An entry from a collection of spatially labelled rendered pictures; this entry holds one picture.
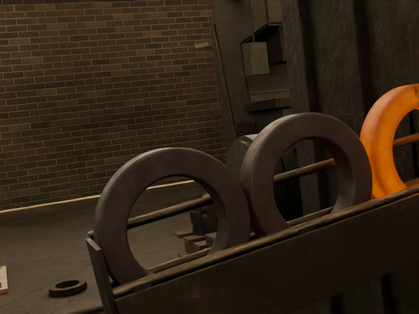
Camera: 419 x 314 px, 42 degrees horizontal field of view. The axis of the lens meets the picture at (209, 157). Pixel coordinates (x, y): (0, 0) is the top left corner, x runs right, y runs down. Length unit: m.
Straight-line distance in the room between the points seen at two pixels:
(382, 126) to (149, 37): 6.37
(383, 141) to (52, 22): 6.25
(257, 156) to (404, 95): 0.23
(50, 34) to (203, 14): 1.95
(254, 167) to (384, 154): 0.19
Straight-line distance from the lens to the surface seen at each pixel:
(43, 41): 6.80
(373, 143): 0.74
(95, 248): 0.60
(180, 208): 0.69
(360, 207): 0.71
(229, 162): 2.21
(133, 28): 7.01
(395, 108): 0.77
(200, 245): 2.77
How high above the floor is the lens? 0.75
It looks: 4 degrees down
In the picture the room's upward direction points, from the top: 7 degrees counter-clockwise
